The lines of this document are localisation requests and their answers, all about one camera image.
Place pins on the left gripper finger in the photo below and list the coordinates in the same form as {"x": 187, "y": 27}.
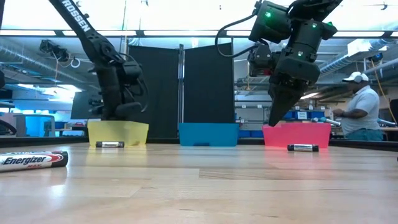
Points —
{"x": 107, "y": 114}
{"x": 127, "y": 109}

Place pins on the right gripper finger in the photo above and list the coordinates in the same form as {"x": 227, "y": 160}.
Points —
{"x": 281, "y": 99}

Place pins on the silver black Energizer battery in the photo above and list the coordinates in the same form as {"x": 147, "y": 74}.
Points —
{"x": 109, "y": 144}

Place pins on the silver Energizer Max battery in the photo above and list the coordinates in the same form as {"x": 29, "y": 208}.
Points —
{"x": 28, "y": 160}

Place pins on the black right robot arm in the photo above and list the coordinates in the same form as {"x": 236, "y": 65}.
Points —
{"x": 270, "y": 25}

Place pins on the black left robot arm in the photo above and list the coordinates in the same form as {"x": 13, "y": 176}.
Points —
{"x": 77, "y": 21}

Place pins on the blue storage bin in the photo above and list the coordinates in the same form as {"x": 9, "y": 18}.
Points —
{"x": 289, "y": 115}
{"x": 316, "y": 114}
{"x": 243, "y": 133}
{"x": 257, "y": 133}

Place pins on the yellow translucent plastic bin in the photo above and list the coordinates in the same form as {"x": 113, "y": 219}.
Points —
{"x": 124, "y": 132}

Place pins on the black monitor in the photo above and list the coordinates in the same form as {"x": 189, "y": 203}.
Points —
{"x": 81, "y": 105}

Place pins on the red translucent plastic bin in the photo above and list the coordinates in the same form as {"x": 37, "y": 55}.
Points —
{"x": 295, "y": 133}

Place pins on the black ceiling-hung device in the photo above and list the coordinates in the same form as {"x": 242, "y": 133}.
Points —
{"x": 53, "y": 49}

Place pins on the black folding partition screen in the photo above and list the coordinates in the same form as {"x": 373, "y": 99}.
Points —
{"x": 208, "y": 87}

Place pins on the person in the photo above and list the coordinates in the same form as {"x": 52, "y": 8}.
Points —
{"x": 363, "y": 109}

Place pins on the blue black ceiling device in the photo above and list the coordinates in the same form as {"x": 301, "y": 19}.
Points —
{"x": 377, "y": 57}

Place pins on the blue plastic bin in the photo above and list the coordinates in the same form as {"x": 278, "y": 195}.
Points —
{"x": 208, "y": 133}

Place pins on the black curved chair part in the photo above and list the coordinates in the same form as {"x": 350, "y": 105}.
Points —
{"x": 6, "y": 124}

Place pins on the black camera on stand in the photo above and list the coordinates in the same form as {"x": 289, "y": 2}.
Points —
{"x": 94, "y": 102}

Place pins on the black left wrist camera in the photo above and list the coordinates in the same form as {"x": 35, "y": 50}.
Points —
{"x": 132, "y": 71}

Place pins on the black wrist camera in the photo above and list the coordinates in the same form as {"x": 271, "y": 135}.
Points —
{"x": 259, "y": 60}
{"x": 132, "y": 71}

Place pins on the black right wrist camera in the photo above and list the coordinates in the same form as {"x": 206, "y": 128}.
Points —
{"x": 259, "y": 60}

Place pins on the silver ventilation duct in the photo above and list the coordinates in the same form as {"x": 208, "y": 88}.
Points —
{"x": 18, "y": 56}
{"x": 342, "y": 59}

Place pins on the black aluminium table frame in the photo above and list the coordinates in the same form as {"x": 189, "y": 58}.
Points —
{"x": 46, "y": 141}

